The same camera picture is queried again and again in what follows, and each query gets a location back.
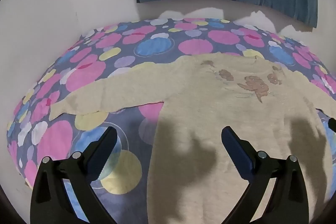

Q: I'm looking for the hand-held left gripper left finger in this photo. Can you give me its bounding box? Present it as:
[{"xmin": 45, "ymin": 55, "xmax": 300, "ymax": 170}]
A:
[{"xmin": 30, "ymin": 126, "xmax": 118, "ymax": 224}]

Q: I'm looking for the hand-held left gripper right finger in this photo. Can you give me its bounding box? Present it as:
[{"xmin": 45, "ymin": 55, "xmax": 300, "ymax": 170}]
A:
[{"xmin": 220, "ymin": 126, "xmax": 311, "ymax": 224}]

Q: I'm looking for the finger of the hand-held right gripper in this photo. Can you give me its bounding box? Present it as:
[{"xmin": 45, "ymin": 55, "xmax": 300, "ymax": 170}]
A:
[{"xmin": 316, "ymin": 108, "xmax": 336, "ymax": 133}]

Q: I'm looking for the beige knit sweater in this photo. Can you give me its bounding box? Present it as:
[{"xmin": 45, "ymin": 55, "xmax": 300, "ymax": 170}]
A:
[{"xmin": 49, "ymin": 53, "xmax": 332, "ymax": 224}]

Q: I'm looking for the colourful dotted blanket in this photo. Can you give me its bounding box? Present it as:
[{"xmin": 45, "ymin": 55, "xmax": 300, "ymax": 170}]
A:
[{"xmin": 7, "ymin": 18, "xmax": 336, "ymax": 224}]

